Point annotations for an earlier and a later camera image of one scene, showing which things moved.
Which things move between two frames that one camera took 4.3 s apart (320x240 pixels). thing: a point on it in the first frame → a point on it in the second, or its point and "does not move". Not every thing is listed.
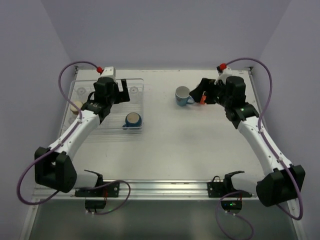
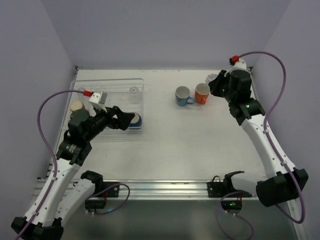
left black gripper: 121,93 → 115,117
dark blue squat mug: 133,119 does not move
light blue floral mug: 182,97 does not move
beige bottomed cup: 73,109 does not move
